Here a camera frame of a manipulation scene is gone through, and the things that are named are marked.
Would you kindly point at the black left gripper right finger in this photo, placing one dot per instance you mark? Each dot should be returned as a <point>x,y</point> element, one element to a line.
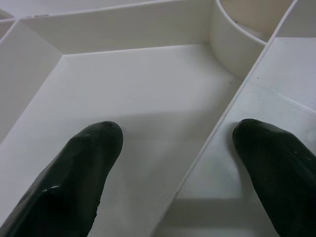
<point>284,177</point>

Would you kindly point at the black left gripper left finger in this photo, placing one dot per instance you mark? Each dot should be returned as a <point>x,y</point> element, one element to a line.
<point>61,185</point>

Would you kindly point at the white plastic table top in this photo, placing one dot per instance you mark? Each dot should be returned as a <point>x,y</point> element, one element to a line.
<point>148,86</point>

